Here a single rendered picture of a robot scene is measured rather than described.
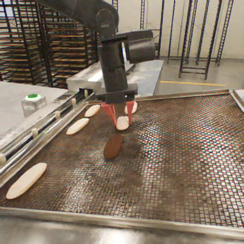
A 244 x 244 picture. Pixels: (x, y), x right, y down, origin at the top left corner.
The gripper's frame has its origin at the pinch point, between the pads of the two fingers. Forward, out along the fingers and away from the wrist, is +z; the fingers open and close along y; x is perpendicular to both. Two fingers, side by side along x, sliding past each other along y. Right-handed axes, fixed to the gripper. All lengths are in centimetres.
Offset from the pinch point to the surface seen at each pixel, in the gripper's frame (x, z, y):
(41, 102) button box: 24.8, -1.4, -34.7
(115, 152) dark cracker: -14.5, 0.4, -0.5
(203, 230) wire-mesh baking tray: -32.7, 0.2, 12.0
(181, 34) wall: 683, 21, 134
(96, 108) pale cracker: 13.6, 0.2, -10.1
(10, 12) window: 605, -119, -364
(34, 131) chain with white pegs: 4.1, 1.9, -28.3
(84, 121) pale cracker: 3.5, 0.2, -11.7
